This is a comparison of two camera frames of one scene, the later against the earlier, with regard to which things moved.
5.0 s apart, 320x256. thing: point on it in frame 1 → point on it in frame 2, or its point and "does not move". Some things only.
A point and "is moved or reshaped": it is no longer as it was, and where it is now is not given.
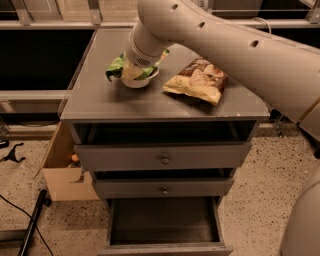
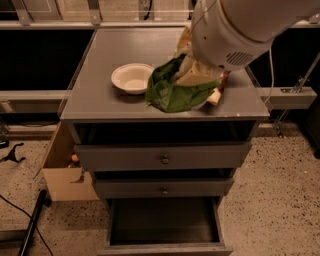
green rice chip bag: (117, 67) → (164, 94)
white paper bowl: (140, 83) is moved or reshaped
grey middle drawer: (128, 188) does not move
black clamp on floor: (12, 155) does not move
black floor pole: (42, 201) does not move
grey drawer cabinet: (163, 161) does not move
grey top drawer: (107, 157) does not move
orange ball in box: (75, 158) does not move
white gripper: (139, 58) → (216, 40)
